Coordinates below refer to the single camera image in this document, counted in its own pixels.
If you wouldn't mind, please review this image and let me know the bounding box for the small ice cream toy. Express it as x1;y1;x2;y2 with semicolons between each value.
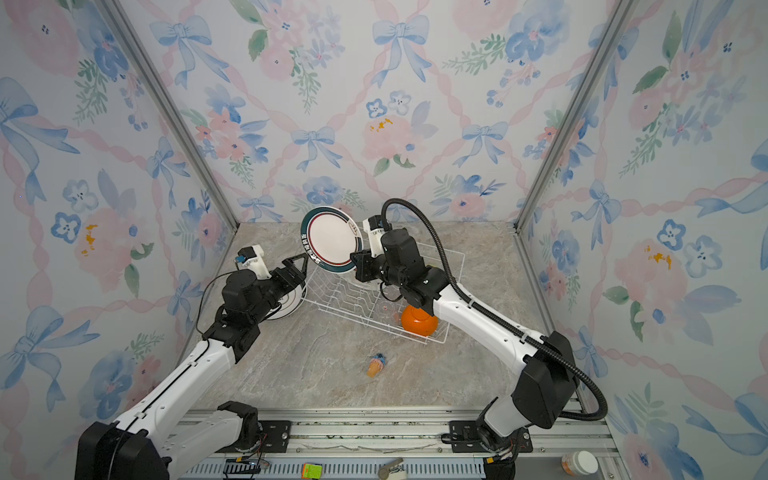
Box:
366;353;387;378

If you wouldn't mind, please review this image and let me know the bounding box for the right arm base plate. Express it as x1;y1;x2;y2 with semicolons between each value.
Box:
440;420;533;455

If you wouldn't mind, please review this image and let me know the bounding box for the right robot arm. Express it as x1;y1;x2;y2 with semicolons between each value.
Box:
350;228;578;451

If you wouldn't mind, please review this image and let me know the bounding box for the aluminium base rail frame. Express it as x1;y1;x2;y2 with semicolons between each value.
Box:
107;407;637;480

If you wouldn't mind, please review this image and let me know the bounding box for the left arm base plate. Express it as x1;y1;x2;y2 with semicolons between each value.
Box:
218;420;293;455

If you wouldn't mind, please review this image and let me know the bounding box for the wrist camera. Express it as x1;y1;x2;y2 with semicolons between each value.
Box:
235;245;271;280
362;215;392;258

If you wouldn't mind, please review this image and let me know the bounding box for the black corrugated cable conduit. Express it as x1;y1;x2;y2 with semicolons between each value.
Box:
380;198;608;422

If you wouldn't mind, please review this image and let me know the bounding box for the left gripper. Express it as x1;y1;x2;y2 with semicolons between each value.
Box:
251;253;306;328

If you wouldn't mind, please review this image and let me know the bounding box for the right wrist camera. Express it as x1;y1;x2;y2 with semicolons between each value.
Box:
362;215;392;258

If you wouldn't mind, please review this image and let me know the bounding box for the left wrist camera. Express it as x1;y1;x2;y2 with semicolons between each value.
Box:
235;245;271;280

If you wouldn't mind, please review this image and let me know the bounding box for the white plate black flower outline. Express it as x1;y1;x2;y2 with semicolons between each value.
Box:
265;285;306;320

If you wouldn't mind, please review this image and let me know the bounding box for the plate with fruit pattern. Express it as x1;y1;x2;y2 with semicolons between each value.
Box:
300;206;363;274

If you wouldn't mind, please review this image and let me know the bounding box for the white lidded jar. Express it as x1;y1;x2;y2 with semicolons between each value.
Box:
561;450;599;477

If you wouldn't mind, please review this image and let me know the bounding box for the rubiks cube toy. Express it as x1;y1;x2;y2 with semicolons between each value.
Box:
301;463;323;480

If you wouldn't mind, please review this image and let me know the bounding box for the orange bowl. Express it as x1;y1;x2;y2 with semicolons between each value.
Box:
400;305;439;337

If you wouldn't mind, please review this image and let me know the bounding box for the white wire dish rack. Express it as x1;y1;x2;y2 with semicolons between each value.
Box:
305;266;450;344

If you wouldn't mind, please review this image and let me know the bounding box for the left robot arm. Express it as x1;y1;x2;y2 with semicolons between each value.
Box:
74;246;309;479

